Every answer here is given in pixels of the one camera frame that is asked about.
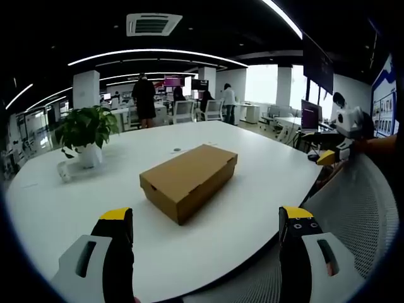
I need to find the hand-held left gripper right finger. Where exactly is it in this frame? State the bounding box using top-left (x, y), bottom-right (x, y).
top-left (278, 205), bottom-right (367, 303)

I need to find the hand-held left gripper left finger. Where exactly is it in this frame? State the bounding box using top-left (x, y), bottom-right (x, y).
top-left (50, 207), bottom-right (136, 303)

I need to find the brown cardboard shoe box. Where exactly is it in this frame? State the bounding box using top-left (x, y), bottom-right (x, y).
top-left (139, 144), bottom-right (239, 226)

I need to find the computer monitor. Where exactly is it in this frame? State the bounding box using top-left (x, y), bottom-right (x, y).
top-left (300, 99), bottom-right (323, 131)

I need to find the grey mesh chair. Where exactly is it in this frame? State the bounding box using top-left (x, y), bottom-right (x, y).
top-left (182, 150), bottom-right (400, 303)

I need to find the dark hanging screen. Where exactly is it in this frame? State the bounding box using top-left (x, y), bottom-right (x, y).
top-left (302, 32), bottom-right (335, 95)

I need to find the small white object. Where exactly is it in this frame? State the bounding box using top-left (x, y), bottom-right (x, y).
top-left (57, 160), bottom-right (75, 183)

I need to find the green potted plant white pot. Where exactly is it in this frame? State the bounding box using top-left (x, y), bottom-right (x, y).
top-left (55, 105), bottom-right (121, 169)

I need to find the white office chair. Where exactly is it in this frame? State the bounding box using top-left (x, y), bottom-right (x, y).
top-left (172, 100), bottom-right (195, 125)
top-left (201, 99), bottom-right (225, 122)

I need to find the long curved ceiling light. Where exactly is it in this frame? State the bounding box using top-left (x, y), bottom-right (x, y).
top-left (67, 48), bottom-right (249, 68)

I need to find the ceiling air conditioner vent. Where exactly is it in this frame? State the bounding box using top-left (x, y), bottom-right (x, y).
top-left (126, 13), bottom-right (184, 37)

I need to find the wall poster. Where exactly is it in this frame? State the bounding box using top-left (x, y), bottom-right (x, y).
top-left (370, 53), bottom-right (398, 140)

